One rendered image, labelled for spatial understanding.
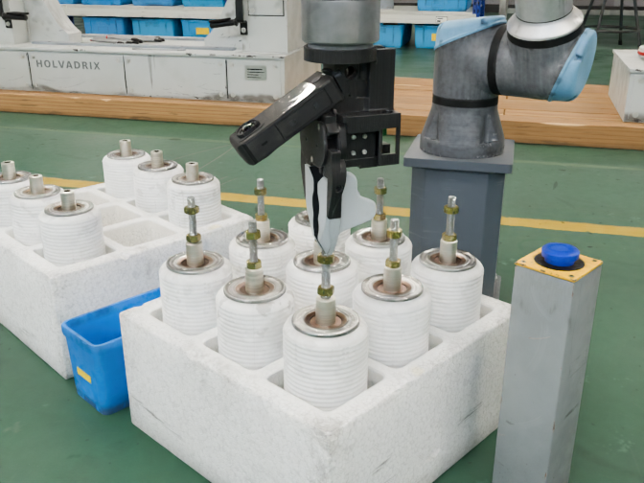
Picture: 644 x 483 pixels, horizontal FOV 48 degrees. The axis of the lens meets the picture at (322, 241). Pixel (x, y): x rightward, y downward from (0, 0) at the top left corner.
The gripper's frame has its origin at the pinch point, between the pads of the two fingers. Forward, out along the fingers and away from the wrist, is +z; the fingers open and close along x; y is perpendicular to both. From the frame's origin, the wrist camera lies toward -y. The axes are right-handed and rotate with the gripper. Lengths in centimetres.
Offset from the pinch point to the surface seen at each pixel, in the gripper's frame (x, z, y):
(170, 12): 520, 15, 73
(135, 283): 45, 22, -15
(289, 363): -1.2, 13.4, -4.0
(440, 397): -1.7, 21.9, 14.9
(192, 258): 20.3, 8.5, -10.1
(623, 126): 127, 27, 160
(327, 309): -1.1, 7.6, 0.4
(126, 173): 76, 12, -12
